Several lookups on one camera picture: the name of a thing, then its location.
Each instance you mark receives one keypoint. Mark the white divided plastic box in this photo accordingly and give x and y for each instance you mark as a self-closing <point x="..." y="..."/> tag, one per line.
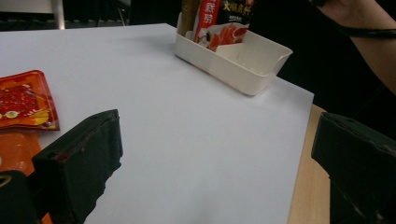
<point x="236" y="67"/>

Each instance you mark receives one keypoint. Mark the orange clear-window food packet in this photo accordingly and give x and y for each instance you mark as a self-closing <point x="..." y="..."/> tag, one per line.
<point x="21" y="99"/>

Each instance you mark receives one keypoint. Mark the white table sheet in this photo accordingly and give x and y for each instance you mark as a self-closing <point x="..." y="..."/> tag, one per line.
<point x="171" y="124"/>

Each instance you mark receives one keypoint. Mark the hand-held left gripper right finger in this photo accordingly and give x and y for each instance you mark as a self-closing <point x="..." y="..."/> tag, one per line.
<point x="358" y="161"/>

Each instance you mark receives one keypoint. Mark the black and red seasoning packet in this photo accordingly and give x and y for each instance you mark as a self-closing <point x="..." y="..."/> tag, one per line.
<point x="225" y="21"/>

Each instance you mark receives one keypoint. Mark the gold seasoning packet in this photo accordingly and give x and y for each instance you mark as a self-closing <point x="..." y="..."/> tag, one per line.
<point x="188" y="15"/>

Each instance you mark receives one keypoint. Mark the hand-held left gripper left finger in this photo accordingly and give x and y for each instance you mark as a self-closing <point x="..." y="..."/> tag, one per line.
<point x="81" y="161"/>

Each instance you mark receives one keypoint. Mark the white metal table frame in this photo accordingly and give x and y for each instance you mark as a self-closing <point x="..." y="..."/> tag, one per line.
<point x="57" y="14"/>

